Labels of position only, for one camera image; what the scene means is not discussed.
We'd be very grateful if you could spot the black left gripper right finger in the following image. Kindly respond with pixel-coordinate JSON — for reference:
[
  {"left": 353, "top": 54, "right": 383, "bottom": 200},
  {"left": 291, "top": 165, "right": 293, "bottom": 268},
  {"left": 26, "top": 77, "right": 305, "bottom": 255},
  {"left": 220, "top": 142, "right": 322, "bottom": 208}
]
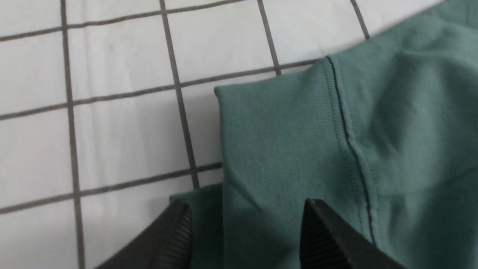
[{"left": 300, "top": 199, "right": 404, "bottom": 269}]

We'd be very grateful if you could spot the green long-sleeve top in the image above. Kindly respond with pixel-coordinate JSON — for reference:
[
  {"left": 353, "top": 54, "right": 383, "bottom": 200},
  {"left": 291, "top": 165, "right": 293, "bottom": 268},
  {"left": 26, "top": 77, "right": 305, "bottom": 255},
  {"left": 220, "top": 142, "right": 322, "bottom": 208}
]
[{"left": 174, "top": 0, "right": 478, "bottom": 269}]

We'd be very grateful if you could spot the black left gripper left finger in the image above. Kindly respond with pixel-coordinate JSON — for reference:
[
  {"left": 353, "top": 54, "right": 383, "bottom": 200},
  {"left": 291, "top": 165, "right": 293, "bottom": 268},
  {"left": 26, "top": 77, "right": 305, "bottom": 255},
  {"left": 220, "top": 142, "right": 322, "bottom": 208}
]
[{"left": 97, "top": 200, "right": 193, "bottom": 269}]

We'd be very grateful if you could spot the white grid-pattern tablecloth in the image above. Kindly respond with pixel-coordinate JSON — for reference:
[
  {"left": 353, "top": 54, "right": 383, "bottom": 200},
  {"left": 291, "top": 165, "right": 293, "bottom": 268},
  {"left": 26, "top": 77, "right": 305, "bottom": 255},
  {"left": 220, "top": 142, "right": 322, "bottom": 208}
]
[{"left": 1, "top": 0, "right": 437, "bottom": 269}]

